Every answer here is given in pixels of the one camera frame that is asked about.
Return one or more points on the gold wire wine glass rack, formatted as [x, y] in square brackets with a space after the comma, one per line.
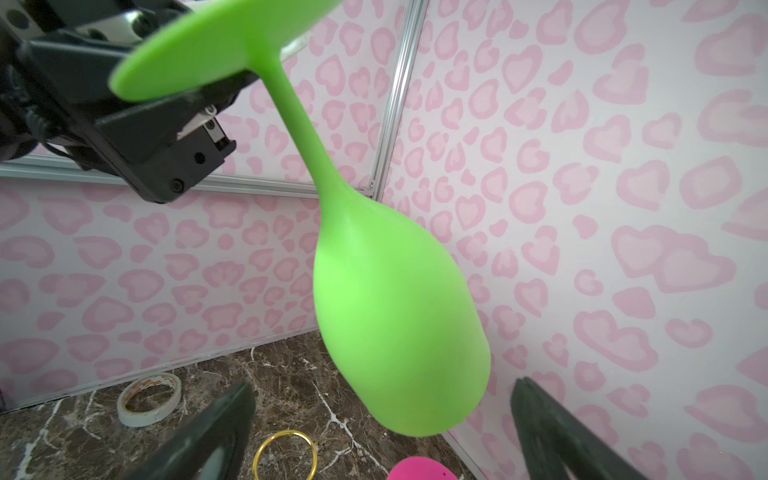
[286, 454]

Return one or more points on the lime green wine glass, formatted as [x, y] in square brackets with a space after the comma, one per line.
[394, 310]

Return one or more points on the magenta wine glass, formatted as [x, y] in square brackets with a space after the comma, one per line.
[420, 468]

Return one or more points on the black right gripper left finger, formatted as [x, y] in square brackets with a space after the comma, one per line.
[211, 446]

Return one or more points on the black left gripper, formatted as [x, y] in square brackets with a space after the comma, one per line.
[56, 60]

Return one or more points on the clear tape roll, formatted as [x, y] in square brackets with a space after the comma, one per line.
[149, 400]

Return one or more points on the aluminium enclosure frame strut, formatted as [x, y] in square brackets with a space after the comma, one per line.
[238, 177]

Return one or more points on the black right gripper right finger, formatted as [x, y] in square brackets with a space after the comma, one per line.
[556, 445]

